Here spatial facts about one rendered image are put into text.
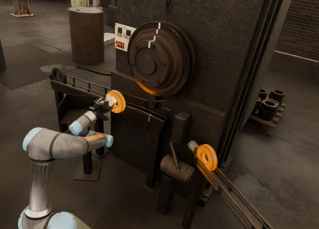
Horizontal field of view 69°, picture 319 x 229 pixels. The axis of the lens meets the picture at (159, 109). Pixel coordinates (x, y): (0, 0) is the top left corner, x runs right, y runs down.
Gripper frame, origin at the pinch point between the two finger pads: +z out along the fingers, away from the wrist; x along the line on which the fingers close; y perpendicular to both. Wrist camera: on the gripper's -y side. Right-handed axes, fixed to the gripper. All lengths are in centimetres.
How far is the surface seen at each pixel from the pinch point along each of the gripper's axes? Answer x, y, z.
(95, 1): 653, -198, 550
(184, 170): -56, -33, -5
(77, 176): 31, -77, -35
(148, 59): -18.8, 27.7, 16.0
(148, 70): -19.1, 20.6, 14.1
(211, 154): -71, -9, -1
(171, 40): -28, 37, 26
